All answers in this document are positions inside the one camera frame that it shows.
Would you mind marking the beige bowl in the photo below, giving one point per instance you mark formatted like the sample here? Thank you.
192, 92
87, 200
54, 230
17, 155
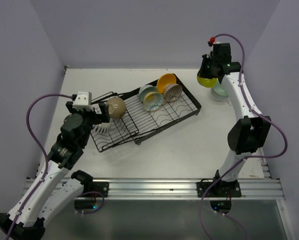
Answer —
116, 108

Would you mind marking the black wire dish rack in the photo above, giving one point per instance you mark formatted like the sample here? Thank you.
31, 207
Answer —
137, 124

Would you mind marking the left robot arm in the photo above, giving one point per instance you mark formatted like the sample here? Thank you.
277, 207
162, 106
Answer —
28, 219

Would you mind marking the aluminium mounting rail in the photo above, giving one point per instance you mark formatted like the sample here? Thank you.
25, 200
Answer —
186, 189

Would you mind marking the white ribbed bowl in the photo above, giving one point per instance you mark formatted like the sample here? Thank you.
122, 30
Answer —
219, 97

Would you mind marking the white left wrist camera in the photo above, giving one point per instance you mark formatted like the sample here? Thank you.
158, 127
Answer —
83, 101

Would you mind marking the pale teal checked bowl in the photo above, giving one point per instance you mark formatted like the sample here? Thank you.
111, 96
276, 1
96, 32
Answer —
144, 90

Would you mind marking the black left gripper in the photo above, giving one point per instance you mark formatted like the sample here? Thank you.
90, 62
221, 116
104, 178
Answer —
99, 118

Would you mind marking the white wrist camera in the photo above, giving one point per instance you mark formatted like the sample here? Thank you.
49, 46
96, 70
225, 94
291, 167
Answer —
212, 41
83, 101

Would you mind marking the orange yellow bowl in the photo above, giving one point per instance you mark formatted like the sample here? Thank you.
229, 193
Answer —
164, 80

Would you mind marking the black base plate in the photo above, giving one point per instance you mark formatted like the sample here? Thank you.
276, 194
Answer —
99, 189
222, 189

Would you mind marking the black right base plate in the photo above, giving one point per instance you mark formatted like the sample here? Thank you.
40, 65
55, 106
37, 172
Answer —
222, 189

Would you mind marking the lime yellow bowl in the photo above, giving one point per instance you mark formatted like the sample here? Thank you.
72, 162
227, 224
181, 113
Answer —
207, 82

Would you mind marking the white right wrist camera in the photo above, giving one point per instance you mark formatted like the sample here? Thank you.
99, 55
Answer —
212, 41

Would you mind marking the yellow sun pattern bowl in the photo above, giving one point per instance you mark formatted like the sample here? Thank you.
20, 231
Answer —
152, 101

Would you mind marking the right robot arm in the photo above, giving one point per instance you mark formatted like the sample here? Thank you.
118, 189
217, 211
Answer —
250, 130

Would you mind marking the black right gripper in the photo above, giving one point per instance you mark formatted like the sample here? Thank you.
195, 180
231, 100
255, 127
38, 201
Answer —
202, 72

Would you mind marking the brown patterned bowl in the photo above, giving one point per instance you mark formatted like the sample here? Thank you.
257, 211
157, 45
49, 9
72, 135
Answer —
172, 92

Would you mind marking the white blue striped bowl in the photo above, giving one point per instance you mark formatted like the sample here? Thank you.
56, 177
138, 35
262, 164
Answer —
102, 128

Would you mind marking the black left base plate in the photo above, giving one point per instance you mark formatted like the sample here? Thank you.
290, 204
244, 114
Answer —
99, 189

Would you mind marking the light green bowl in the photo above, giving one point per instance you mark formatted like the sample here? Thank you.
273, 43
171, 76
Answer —
220, 91

